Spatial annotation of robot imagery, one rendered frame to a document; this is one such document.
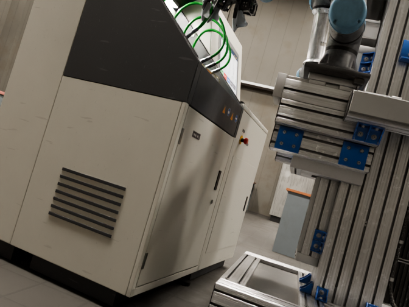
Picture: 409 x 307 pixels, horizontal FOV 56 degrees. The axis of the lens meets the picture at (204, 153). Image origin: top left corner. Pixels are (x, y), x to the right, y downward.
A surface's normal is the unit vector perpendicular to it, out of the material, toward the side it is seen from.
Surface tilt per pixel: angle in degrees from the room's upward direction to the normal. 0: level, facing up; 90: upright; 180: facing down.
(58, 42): 90
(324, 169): 90
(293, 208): 90
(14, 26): 90
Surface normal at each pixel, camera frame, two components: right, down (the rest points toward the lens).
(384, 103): -0.22, -0.12
